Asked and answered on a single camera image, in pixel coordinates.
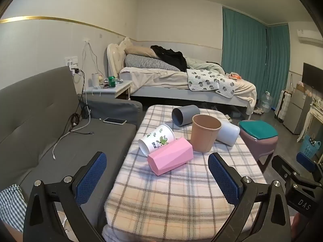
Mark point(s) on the pale blue cup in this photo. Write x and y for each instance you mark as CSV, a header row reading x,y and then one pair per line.
x,y
229,132

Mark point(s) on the leaf-print quilt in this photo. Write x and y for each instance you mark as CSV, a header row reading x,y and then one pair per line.
x,y
207,80

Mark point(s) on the checked pillow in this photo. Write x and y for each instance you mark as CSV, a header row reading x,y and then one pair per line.
x,y
149,61

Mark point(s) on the grey sofa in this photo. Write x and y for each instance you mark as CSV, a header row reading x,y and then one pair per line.
x,y
37,121

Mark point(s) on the grey cup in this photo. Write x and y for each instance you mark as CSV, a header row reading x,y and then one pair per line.
x,y
188,113

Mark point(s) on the white air conditioner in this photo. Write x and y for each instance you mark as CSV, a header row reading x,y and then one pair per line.
x,y
310,36

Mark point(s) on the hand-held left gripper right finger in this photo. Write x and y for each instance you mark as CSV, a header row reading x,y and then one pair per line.
x,y
223,179

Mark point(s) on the purple stool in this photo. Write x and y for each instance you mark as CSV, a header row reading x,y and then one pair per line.
x,y
257,147

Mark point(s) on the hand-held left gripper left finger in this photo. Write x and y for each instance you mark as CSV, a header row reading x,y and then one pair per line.
x,y
92,179

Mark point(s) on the black clothing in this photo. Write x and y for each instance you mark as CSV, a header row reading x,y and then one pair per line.
x,y
171,56

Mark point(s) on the white nightstand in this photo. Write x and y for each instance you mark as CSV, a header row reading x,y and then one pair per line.
x,y
118,87

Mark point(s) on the white leaf-print cup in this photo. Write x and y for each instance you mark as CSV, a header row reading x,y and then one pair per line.
x,y
159,137

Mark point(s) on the grey cabinet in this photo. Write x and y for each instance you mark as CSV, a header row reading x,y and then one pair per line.
x,y
297,113

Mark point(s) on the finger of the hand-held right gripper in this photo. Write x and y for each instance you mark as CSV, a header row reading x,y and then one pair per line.
x,y
305,158
284,167

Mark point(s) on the white ornate table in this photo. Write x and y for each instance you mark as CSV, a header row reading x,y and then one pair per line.
x,y
314,113

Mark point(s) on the plaid tablecloth table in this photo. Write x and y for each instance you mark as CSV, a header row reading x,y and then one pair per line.
x,y
176,201

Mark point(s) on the pink faceted cup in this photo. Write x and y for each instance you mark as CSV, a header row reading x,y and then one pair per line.
x,y
170,156

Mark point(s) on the checked shorts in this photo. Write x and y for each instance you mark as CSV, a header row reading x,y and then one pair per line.
x,y
11,204

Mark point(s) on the bed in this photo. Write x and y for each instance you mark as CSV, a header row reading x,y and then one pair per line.
x,y
161,83

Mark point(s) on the black television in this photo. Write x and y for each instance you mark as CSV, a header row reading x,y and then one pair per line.
x,y
313,77

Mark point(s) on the blue basket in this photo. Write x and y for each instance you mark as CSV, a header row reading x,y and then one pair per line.
x,y
309,147

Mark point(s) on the brown cup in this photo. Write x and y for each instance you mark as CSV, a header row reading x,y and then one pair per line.
x,y
203,137

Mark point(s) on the beige pillow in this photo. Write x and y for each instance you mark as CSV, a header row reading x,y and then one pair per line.
x,y
138,51

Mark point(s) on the large water bottle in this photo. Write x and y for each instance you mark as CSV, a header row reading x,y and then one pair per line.
x,y
266,103

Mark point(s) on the teal curtain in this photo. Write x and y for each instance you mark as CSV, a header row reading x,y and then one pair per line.
x,y
242,48

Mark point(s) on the smartphone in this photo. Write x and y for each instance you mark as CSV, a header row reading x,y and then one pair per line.
x,y
114,121

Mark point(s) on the white wall power strip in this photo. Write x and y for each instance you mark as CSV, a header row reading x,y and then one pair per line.
x,y
72,61

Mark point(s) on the white suitcase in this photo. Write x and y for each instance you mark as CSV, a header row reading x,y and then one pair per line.
x,y
281,105

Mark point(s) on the white tumbler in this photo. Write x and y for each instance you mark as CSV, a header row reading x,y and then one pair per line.
x,y
95,80

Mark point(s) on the green can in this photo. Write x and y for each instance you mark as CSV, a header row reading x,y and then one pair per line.
x,y
112,81

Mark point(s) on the pale green duvet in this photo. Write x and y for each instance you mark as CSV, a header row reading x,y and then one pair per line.
x,y
205,65

